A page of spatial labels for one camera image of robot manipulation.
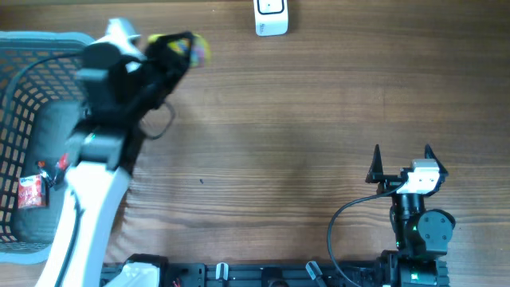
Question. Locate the red snack packet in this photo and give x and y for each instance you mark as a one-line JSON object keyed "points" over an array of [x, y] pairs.
{"points": [[31, 192]]}

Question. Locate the black and clear foil pouch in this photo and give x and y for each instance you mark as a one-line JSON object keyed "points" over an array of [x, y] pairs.
{"points": [[53, 170]]}

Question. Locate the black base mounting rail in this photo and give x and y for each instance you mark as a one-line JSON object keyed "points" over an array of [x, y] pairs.
{"points": [[354, 273]]}

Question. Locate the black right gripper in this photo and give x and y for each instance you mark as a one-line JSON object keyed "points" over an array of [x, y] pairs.
{"points": [[375, 174]]}

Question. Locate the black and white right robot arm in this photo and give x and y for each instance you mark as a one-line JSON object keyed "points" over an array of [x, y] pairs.
{"points": [[421, 235]]}

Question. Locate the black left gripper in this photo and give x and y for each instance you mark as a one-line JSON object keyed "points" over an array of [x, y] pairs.
{"points": [[174, 71]]}

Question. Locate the yellow lidded small jar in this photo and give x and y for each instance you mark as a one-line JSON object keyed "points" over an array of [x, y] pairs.
{"points": [[203, 53]]}

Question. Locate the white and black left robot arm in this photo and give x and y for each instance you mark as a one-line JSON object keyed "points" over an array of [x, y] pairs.
{"points": [[104, 149]]}

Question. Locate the grey plastic mesh basket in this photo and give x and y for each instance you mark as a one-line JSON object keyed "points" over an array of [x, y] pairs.
{"points": [[40, 99]]}

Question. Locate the white barcode scanner box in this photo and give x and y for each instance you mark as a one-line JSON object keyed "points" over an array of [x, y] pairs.
{"points": [[271, 17]]}

